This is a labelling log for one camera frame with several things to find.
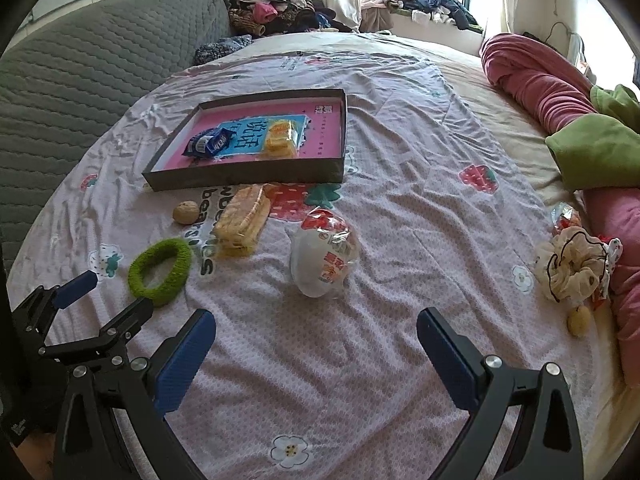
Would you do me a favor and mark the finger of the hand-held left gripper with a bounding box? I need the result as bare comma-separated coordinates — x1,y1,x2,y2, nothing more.
37,296,155,368
9,270,100,346

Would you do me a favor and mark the dark floral cloth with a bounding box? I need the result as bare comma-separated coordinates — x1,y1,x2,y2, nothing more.
194,35,253,66

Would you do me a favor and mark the red and white wrapper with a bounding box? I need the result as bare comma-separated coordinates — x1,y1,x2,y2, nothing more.
551,202,583,236

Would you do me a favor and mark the green cloth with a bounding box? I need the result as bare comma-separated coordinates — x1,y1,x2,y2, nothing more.
545,84,640,192

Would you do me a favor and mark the brown cloth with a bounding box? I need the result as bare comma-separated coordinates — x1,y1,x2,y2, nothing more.
359,6,393,34

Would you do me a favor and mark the grey shallow cardboard box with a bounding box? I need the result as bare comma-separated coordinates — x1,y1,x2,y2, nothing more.
141,88,348,192

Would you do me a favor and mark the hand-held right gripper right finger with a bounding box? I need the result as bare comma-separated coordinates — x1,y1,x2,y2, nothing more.
416,307,586,480

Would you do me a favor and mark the yellow cracker packet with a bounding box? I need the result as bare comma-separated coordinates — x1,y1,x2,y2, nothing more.
261,117,306,159

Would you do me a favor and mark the white snack bag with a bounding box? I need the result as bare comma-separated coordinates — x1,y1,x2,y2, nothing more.
290,206,360,299

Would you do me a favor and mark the green fuzzy hair ring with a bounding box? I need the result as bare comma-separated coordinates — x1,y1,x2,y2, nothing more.
127,238,194,307

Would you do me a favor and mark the grey quilted headboard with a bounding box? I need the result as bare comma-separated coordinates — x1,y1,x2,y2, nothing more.
0,0,233,271

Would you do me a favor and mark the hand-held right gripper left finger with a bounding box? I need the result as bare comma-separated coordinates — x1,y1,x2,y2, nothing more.
51,309,217,480

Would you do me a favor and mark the pile of mixed clothes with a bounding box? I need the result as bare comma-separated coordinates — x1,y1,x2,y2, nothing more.
227,0,358,38

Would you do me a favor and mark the cream hair scrunchie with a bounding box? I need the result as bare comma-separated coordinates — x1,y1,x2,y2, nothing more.
534,226,610,306

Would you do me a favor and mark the pink quilt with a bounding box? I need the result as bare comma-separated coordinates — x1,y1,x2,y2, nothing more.
480,33,640,388

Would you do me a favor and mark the blue cookie packet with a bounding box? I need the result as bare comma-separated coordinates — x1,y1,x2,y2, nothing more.
182,126,236,158

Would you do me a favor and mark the orange cracker packet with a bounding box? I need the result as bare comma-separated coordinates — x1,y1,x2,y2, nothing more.
211,184,272,260

